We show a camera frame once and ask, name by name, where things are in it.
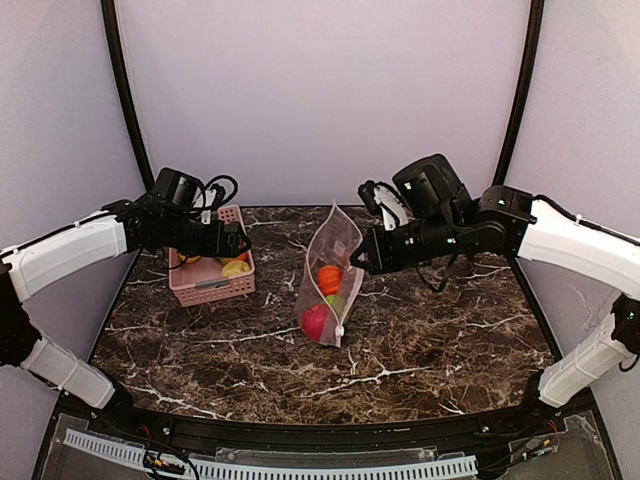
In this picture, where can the white slotted cable duct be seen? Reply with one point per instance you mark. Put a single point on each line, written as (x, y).
(229, 463)

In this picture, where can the red toy food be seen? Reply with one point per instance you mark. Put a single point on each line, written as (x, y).
(314, 321)

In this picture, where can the clear zip top bag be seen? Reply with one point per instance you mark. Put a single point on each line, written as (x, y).
(332, 244)

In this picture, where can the light green toy lettuce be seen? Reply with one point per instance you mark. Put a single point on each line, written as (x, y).
(337, 302)

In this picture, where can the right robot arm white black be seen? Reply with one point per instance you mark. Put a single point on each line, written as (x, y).
(428, 213)

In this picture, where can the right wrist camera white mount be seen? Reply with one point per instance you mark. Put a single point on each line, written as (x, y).
(382, 200)

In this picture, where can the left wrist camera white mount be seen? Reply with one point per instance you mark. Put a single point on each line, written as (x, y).
(217, 192)

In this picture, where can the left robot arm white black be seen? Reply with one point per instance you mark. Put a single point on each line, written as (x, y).
(169, 215)

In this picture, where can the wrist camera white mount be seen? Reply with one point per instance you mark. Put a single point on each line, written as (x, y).
(217, 192)
(382, 200)

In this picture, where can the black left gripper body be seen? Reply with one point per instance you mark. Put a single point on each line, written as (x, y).
(222, 239)

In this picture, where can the right black frame post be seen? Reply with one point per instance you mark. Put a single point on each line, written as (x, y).
(521, 93)

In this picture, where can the left black frame post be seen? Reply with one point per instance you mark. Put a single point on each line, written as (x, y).
(123, 87)

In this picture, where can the pink plastic basket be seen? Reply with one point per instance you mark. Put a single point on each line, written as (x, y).
(202, 281)

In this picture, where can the orange toy food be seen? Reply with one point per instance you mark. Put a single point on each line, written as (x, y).
(242, 257)

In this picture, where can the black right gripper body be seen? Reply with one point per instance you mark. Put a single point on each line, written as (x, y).
(379, 248)

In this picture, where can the black front rail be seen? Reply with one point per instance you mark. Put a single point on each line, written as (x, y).
(488, 433)

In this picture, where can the black frame post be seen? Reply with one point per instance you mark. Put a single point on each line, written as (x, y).
(521, 93)
(123, 87)

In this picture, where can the pale yellow toy food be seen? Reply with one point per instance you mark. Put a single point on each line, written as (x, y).
(235, 268)

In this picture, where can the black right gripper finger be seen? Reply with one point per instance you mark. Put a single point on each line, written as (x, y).
(366, 248)
(361, 263)

